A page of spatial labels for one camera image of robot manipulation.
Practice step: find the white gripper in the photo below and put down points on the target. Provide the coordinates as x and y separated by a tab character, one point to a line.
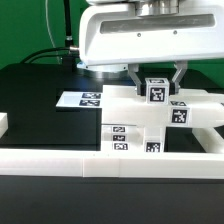
148	31

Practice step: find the white chair back part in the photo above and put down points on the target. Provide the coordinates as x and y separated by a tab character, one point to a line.
192	108

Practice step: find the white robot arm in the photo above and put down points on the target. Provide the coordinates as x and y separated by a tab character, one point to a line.
100	68

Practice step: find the white tag sheet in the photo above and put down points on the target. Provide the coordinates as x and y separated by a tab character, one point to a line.
71	99

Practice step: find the white U-shaped obstacle frame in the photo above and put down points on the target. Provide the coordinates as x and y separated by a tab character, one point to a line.
104	164

